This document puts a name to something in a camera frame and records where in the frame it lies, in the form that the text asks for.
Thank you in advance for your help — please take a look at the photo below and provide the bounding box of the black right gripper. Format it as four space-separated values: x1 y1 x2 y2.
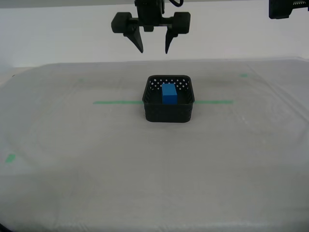
268 0 309 19

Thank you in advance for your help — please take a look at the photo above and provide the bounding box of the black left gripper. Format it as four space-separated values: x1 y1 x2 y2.
111 6 192 55

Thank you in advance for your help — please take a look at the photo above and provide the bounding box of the blue rectangular block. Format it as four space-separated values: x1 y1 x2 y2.
161 84 179 105

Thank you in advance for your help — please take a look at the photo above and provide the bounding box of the black perforated plastic basket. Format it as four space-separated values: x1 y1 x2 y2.
141 74 196 123

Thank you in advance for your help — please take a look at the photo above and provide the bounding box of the long green tape strip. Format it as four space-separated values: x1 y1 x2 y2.
93 100 234 105

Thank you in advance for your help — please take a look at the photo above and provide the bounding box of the translucent white table cover sheet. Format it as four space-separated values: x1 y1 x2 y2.
0 57 309 232

